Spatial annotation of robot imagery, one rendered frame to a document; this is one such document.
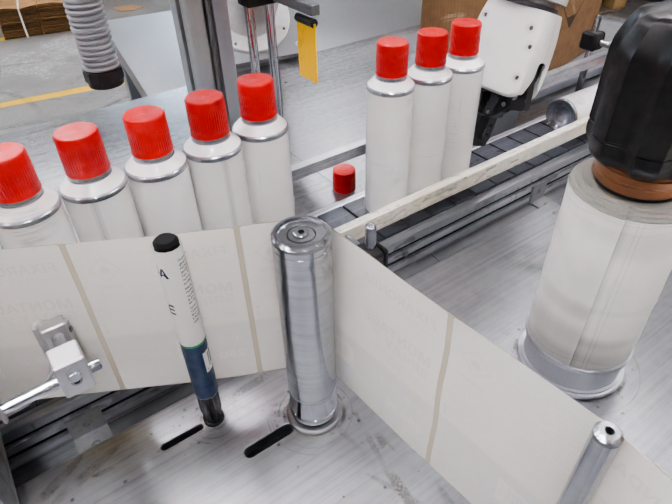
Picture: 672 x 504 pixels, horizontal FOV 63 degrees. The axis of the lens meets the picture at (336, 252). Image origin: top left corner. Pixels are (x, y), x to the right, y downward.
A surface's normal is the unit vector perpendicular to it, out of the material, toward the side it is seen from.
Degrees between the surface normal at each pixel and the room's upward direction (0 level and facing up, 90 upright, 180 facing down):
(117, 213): 90
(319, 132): 0
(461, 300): 0
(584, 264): 92
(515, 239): 0
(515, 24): 68
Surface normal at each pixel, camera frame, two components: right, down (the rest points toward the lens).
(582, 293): -0.65, 0.45
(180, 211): 0.64, 0.47
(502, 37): -0.77, 0.09
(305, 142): -0.02, -0.77
